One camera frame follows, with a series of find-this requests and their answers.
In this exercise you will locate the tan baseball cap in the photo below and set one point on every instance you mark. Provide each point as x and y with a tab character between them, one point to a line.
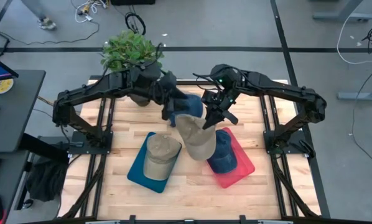
159	155
197	140

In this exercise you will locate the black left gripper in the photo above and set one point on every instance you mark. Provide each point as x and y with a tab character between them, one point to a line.
164	88

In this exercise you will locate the grey desk foot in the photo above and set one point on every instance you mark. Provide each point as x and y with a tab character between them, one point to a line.
360	95

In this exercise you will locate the blue plastic bin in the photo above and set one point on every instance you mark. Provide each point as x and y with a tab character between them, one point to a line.
136	174

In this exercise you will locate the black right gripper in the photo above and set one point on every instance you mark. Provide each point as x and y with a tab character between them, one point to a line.
218	101

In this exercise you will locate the navy baseball cap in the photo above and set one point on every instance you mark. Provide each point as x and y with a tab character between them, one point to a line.
223	155
192	106

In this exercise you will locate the green potted plant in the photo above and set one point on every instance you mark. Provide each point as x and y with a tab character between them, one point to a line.
127	49

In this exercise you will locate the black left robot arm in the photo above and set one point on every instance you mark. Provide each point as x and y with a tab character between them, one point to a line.
89	90

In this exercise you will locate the black bag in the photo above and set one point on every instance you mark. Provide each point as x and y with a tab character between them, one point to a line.
46	179

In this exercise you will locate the red plastic bin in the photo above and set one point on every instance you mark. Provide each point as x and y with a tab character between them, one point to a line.
243	168

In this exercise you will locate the black aluminium table frame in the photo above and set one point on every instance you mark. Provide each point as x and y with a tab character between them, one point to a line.
102	174

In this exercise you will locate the yellow round disc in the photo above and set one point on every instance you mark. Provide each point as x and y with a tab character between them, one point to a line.
1	87

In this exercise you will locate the person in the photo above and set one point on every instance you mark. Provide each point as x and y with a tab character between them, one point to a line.
36	7

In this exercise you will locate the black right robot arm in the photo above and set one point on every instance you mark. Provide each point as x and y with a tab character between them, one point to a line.
282	88

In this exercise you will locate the black desk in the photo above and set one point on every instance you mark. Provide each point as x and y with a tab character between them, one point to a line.
15	115

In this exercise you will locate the grey desk leg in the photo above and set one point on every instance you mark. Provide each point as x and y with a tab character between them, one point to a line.
344	14

